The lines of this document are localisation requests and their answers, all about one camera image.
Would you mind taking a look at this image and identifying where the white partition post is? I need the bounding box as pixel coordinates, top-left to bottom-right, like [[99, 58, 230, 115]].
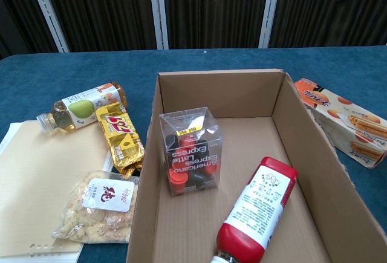
[[259, 0, 282, 49], [26, 0, 70, 53], [148, 0, 169, 50]]

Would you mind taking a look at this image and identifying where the gold foil snack packet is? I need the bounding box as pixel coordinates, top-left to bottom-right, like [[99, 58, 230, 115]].
[[95, 102, 146, 175]]

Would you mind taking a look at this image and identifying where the clear bag of crumbly snack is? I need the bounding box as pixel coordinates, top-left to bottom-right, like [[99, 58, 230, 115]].
[[51, 170, 140, 244]]

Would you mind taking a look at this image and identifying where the red NFC juice bottle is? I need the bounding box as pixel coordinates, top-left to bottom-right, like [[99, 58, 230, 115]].
[[210, 156, 299, 263]]

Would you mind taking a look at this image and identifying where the dark pleated curtain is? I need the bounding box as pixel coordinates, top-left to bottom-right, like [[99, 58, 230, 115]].
[[0, 0, 387, 60]]

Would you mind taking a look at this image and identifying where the orange egg roll biscuit box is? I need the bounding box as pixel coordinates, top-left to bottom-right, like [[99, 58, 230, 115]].
[[293, 77, 387, 169]]

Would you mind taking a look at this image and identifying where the clear box of coffee capsules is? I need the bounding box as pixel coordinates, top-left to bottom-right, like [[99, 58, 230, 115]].
[[159, 106, 223, 197]]

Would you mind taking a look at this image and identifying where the open brown cardboard box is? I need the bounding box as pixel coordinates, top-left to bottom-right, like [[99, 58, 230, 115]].
[[126, 68, 387, 263]]

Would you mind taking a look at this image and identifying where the cream loose-leaf paper pad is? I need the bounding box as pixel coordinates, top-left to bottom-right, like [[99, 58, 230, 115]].
[[0, 120, 113, 263]]

